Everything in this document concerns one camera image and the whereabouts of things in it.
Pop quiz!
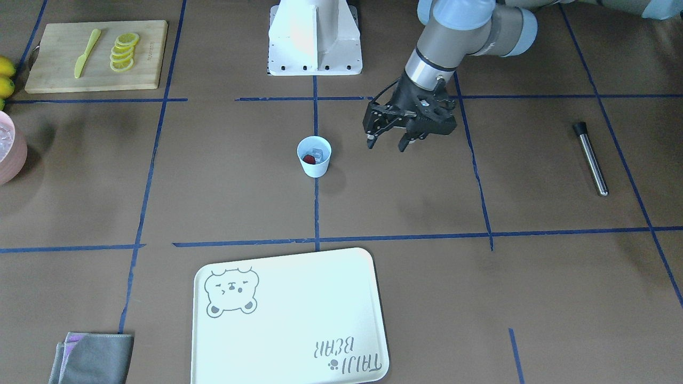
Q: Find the wooden cutting board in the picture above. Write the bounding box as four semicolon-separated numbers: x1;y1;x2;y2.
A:
24;20;168;94

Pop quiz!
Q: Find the light blue paper cup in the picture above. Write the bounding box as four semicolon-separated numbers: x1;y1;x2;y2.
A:
297;135;332;178

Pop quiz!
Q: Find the yellow plastic knife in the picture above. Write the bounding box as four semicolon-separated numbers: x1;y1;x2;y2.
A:
74;29;101;79

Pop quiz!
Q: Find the steel muddler black tip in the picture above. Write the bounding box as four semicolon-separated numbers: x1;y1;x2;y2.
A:
573;121;608;197

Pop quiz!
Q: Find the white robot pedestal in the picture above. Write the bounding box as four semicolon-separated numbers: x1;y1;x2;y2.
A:
267;1;363;76

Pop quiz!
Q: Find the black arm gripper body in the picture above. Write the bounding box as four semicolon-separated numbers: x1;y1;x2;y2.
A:
363;74;457;135

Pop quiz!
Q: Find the cream bear tray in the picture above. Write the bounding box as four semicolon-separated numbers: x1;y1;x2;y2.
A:
190;247;390;383

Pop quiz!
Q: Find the lemon slices row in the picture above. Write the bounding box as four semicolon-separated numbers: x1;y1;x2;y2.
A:
109;32;140;73

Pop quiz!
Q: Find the clear ice cube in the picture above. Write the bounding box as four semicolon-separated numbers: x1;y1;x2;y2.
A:
310;148;324;163

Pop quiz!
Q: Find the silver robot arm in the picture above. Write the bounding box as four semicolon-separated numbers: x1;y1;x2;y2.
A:
363;1;554;151

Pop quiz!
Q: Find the yellow lemon middle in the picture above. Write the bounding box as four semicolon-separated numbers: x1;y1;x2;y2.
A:
0;75;15;100

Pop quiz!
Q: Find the pink bowl of ice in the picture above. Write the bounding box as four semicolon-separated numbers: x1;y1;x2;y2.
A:
1;111;28;185

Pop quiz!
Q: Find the grey purple folded cloth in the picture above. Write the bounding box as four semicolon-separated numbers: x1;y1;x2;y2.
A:
48;332;134;383

